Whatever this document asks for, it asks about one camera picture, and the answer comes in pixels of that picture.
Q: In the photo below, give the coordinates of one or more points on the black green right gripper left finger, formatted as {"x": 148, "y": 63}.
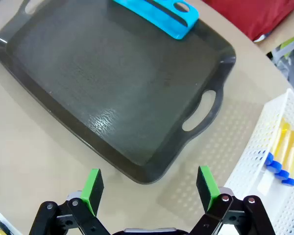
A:
{"x": 93, "y": 193}

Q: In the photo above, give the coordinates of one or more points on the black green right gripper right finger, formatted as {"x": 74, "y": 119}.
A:
{"x": 207, "y": 191}

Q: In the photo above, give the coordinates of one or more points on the yellow test tube blue cap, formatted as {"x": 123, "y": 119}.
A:
{"x": 283, "y": 175}
{"x": 289, "y": 182}
{"x": 269, "y": 159}
{"x": 275, "y": 167}

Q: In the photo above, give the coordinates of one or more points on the white perforated plastic basket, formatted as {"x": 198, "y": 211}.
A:
{"x": 250, "y": 186}

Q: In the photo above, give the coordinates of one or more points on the dark brown plastic serving tray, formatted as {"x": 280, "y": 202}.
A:
{"x": 107, "y": 93}

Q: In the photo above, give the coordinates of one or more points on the green grey chair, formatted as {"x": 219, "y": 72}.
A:
{"x": 289, "y": 54}

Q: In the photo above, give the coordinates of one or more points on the blue test tube rack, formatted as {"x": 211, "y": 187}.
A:
{"x": 159, "y": 14}

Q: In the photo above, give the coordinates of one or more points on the person in red hooded jacket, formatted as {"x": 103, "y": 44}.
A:
{"x": 254, "y": 14}

